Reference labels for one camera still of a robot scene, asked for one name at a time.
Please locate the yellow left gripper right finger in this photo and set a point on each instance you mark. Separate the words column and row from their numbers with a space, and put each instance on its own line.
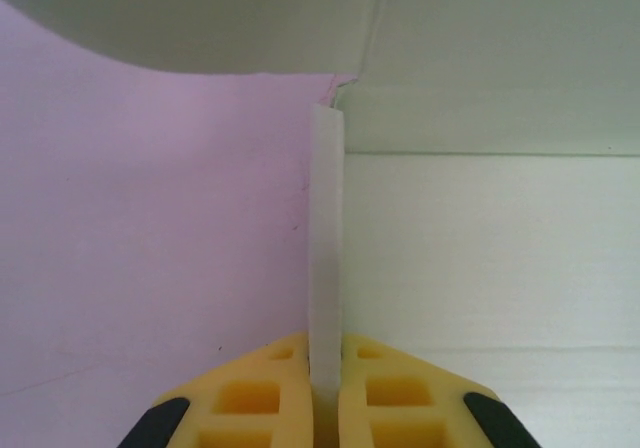
column 400, row 403

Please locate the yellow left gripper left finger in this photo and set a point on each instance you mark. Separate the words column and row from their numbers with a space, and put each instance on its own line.
column 240, row 403

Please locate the green paper box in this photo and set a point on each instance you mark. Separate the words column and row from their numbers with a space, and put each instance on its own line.
column 475, row 243

